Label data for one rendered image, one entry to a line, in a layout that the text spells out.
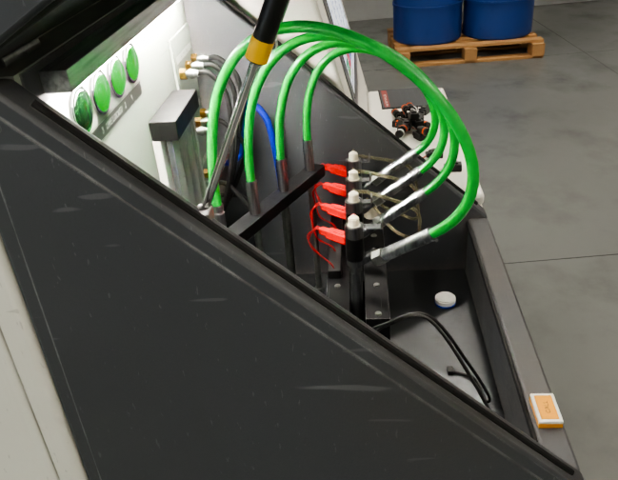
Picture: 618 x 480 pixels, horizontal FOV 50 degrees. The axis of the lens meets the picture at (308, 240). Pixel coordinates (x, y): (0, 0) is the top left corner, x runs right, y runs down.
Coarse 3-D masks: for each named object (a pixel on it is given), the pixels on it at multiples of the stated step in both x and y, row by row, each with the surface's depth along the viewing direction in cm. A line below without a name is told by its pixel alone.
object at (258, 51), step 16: (272, 0) 50; (288, 0) 51; (272, 16) 51; (256, 32) 52; (272, 32) 52; (256, 48) 52; (256, 64) 53; (240, 96) 55; (240, 112) 56; (224, 144) 58; (224, 160) 59; (208, 192) 61; (208, 208) 62
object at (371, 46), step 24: (288, 24) 77; (312, 24) 76; (240, 48) 81; (384, 48) 73; (408, 72) 73; (216, 96) 87; (432, 96) 73; (216, 120) 89; (456, 120) 73; (216, 144) 92; (216, 192) 96; (456, 216) 79
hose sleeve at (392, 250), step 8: (416, 232) 84; (424, 232) 82; (400, 240) 85; (408, 240) 84; (416, 240) 83; (424, 240) 83; (432, 240) 82; (384, 248) 87; (392, 248) 86; (400, 248) 85; (408, 248) 84; (416, 248) 84; (384, 256) 87; (392, 256) 86
